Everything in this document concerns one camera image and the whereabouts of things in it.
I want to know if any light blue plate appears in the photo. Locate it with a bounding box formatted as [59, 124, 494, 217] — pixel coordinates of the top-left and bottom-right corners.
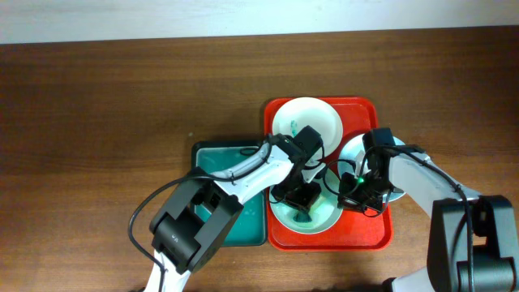
[337, 134, 406, 202]

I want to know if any pale green plate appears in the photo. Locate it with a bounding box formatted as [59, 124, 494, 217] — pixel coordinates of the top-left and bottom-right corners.
[269, 178, 342, 234]

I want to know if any white plate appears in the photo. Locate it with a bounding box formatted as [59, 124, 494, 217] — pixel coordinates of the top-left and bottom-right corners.
[272, 97, 344, 165]

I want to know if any green yellow sponge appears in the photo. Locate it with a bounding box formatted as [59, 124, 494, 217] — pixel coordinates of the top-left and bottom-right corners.
[293, 210, 312, 223]

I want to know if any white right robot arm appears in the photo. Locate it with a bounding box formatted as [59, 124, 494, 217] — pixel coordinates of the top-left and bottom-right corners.
[337, 128, 518, 292]

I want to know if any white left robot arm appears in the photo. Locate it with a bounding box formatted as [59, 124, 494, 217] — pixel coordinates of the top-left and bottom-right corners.
[145, 126, 323, 291]

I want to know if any dark green water tray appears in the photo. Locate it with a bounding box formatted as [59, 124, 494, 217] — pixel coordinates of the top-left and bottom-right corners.
[191, 141, 268, 247]

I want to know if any red plastic tray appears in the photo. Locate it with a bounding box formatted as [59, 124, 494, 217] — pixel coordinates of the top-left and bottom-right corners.
[267, 97, 393, 252]

